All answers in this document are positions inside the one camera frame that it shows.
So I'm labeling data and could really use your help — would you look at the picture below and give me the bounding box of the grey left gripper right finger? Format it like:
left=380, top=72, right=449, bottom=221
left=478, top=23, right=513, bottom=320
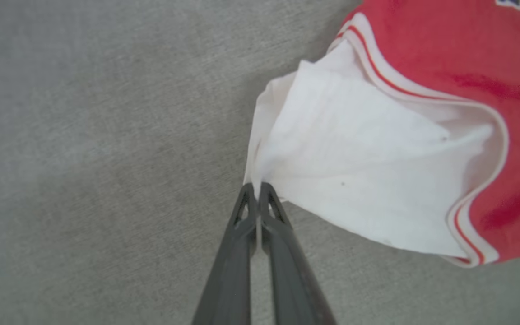
left=259, top=182, right=338, bottom=325

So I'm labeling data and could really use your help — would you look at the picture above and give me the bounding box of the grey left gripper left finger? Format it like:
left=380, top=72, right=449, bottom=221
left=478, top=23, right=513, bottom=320
left=191, top=183, right=259, bottom=325

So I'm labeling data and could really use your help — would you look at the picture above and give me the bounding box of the red white basketball jersey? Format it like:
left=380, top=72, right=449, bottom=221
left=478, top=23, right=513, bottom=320
left=243, top=0, right=520, bottom=269

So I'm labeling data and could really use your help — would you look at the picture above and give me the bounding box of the grey fabric sofa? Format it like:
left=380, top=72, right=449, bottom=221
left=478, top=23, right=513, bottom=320
left=0, top=0, right=520, bottom=325

